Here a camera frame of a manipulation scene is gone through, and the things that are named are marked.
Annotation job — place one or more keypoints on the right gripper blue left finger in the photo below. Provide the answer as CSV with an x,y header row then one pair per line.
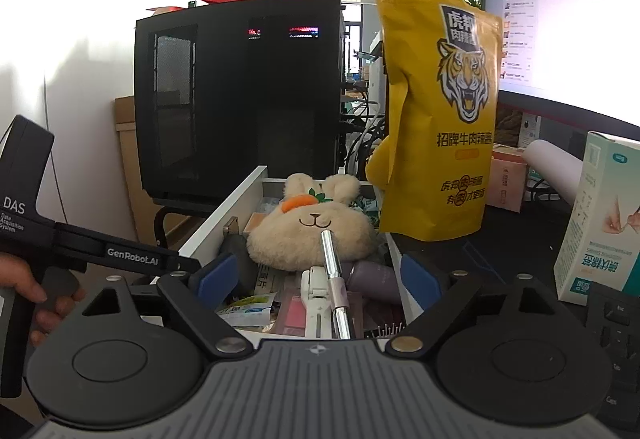
x,y
214,282

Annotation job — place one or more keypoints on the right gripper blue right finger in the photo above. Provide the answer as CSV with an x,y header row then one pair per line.
x,y
422,278

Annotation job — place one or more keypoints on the silver pink metal rod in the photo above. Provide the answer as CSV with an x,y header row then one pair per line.
x,y
337,288

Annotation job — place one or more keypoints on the white desk drawer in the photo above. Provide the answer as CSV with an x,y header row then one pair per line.
x,y
205,242

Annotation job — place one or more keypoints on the person's left hand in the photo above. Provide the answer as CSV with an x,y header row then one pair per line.
x,y
16,274

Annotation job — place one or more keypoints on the purple tube bottle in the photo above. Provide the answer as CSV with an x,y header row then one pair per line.
x,y
372,280

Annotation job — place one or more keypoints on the beige plush bunny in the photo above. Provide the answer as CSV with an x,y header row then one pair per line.
x,y
288,238

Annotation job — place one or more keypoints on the yellow tiger snack bag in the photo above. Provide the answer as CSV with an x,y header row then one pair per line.
x,y
442,59

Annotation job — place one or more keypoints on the pink tissue box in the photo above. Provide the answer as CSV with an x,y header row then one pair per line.
x,y
507,179

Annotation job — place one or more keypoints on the white teal product box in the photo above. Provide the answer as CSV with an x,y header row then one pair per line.
x,y
601,243

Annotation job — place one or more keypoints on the white paper roll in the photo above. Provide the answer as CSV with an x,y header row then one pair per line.
x,y
559,168

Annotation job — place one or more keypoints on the black keyboard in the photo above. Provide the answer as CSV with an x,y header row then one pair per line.
x,y
613,318

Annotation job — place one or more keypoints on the black computer tower case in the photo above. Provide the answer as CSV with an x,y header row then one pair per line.
x,y
222,89

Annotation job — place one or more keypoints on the AOC computer monitor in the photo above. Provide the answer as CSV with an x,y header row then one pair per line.
x,y
573,61

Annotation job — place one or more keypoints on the white folding handle gadget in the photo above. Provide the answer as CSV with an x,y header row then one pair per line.
x,y
315,295

